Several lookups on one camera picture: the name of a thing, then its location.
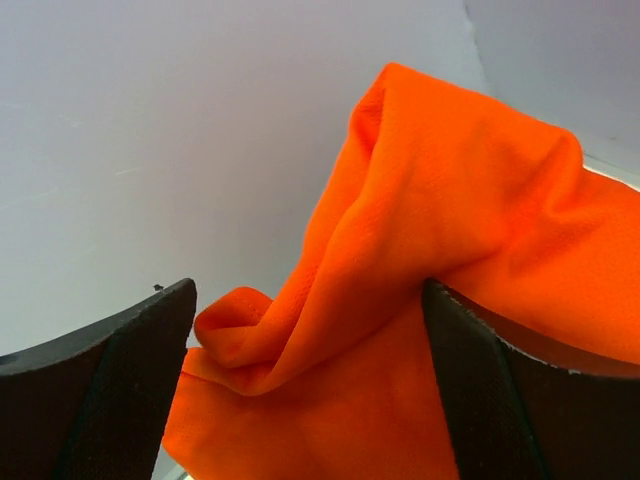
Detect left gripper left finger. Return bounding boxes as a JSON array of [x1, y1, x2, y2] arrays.
[[1, 279, 197, 479]]

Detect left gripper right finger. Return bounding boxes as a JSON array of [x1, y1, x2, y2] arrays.
[[422, 280, 639, 479]]

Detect orange t shirt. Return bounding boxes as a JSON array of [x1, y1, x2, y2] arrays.
[[163, 64, 639, 479]]

